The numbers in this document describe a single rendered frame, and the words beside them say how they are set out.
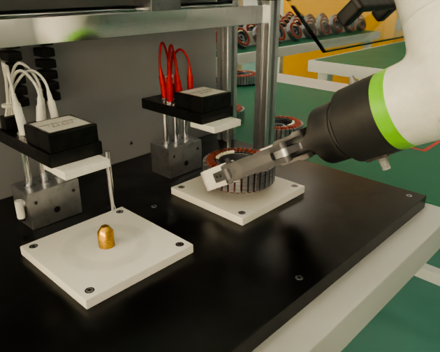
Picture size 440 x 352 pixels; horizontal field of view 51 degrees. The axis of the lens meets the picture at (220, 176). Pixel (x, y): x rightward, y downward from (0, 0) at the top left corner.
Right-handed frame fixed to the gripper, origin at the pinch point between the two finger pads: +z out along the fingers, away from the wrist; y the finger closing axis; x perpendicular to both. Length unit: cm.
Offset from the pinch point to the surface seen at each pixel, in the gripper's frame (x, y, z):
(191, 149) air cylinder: 5.9, 1.2, 10.8
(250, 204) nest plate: -5.5, -3.6, -2.9
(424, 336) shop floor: -76, 83, 32
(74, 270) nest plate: -3.6, -29.7, 0.2
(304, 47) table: 48, 182, 100
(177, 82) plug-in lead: 16.4, -1.0, 5.0
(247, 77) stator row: 26, 70, 52
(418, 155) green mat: -11.5, 42.5, -6.7
